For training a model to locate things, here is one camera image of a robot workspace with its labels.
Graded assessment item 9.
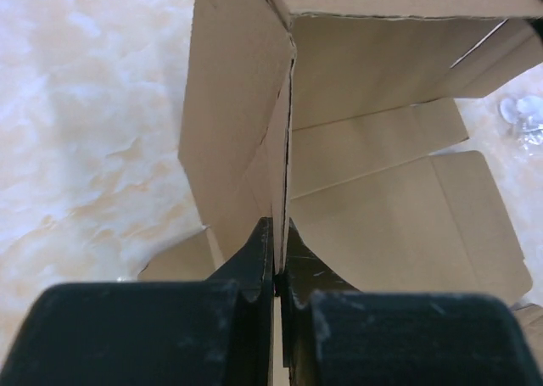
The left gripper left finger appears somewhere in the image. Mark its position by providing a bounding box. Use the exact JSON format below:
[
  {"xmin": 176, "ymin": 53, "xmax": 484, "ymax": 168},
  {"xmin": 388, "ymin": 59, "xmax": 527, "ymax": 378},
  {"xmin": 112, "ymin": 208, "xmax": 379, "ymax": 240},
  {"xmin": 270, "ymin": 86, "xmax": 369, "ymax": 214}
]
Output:
[{"xmin": 1, "ymin": 218, "xmax": 273, "ymax": 385}]

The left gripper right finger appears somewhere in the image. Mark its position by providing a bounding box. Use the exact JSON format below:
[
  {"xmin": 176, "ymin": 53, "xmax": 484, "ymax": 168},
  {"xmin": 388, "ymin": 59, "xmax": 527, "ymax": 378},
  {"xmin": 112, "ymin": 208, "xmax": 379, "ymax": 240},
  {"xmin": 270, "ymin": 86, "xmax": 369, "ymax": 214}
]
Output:
[{"xmin": 279, "ymin": 219, "xmax": 542, "ymax": 385}]

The brown cardboard box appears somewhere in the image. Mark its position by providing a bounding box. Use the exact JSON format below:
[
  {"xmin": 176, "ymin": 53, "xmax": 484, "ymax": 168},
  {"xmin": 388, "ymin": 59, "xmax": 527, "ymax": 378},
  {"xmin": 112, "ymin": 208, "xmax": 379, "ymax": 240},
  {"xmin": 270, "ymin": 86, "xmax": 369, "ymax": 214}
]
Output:
[{"xmin": 137, "ymin": 0, "xmax": 543, "ymax": 332}]

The clear plastic wrapper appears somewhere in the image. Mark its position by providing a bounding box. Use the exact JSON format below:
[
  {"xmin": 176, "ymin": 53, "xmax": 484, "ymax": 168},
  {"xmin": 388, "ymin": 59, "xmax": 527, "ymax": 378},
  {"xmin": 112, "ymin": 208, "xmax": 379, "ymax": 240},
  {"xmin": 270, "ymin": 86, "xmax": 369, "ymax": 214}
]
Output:
[{"xmin": 499, "ymin": 95, "xmax": 542, "ymax": 148}]

